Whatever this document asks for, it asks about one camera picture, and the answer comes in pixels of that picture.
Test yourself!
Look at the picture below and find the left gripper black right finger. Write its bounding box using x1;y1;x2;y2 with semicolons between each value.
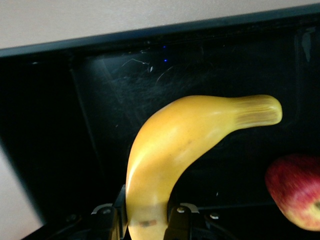
163;197;200;240

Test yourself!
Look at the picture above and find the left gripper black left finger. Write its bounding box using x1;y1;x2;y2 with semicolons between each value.
90;184;129;240

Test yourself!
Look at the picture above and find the yellow banana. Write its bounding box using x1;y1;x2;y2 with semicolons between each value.
124;94;283;240

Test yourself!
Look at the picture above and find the black plastic box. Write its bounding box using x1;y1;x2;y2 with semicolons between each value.
0;3;320;240

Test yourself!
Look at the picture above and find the red yellow apple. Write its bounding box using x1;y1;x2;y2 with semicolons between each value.
264;153;320;232

